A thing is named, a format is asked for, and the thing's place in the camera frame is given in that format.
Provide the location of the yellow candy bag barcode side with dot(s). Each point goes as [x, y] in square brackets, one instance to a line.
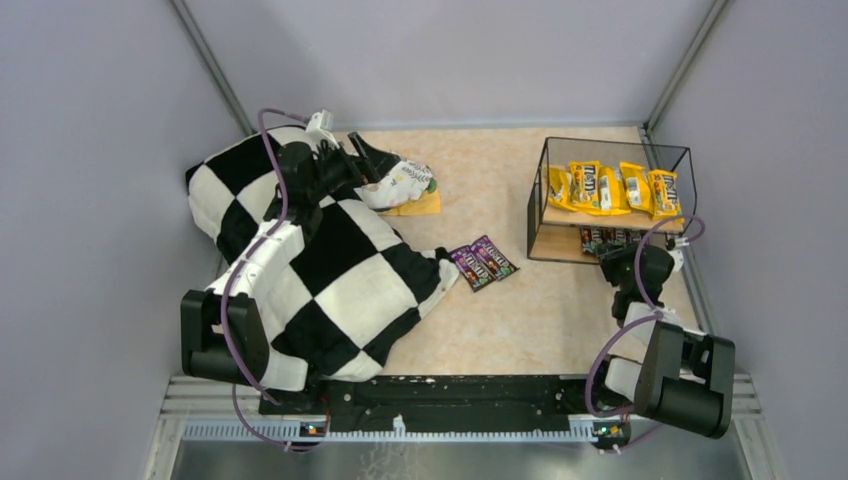
[559, 188]

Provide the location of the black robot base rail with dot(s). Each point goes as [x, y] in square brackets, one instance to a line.
[534, 408]

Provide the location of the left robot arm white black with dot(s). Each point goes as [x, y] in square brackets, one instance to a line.
[263, 200]

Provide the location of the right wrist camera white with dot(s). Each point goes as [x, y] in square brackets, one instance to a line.
[678, 259]

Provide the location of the animal print white cloth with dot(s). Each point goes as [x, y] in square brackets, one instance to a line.
[405, 182]

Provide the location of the black white checkered cloth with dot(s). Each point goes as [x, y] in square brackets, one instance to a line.
[354, 292]

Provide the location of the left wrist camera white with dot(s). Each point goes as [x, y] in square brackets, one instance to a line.
[321, 126]

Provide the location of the black wire mesh shelf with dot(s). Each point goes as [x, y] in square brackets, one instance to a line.
[555, 234]

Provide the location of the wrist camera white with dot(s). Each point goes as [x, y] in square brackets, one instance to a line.
[321, 126]
[678, 259]

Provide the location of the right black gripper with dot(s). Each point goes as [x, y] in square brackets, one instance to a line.
[614, 255]

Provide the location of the purple m&m bag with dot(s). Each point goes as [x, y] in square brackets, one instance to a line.
[476, 274]
[492, 258]
[590, 239]

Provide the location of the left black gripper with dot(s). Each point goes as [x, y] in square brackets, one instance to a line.
[351, 159]

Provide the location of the yellow cloth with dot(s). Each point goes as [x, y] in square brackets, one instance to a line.
[428, 204]

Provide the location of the yellow candy bag shelf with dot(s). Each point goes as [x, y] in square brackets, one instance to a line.
[612, 192]
[638, 191]

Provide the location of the yellow m&m bag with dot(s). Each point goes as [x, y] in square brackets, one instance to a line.
[584, 192]
[666, 201]

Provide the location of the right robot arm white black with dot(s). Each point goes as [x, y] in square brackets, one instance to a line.
[667, 372]

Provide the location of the yellow m&m bag on shelf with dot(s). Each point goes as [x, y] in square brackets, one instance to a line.
[666, 201]

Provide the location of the yellow candy bag shelf left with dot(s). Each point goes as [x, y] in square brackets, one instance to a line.
[612, 192]

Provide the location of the yellow candy bag shelf middle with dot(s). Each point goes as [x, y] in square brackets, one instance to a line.
[638, 191]

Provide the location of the yellow m&m bag front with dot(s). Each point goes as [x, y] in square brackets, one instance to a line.
[584, 192]

